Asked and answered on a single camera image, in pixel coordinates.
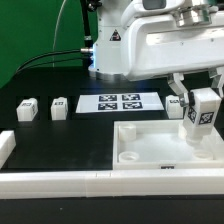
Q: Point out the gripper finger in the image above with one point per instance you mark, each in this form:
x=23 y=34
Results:
x=217 y=76
x=175 y=82

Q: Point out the white square tabletop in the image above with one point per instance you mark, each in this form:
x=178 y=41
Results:
x=161 y=144

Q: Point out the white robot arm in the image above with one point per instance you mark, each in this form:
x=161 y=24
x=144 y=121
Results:
x=148 y=39

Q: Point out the paper sheet with markers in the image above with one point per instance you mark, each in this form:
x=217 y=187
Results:
x=119 y=102

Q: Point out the white U-shaped fence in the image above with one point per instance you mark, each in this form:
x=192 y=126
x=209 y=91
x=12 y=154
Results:
x=113 y=183

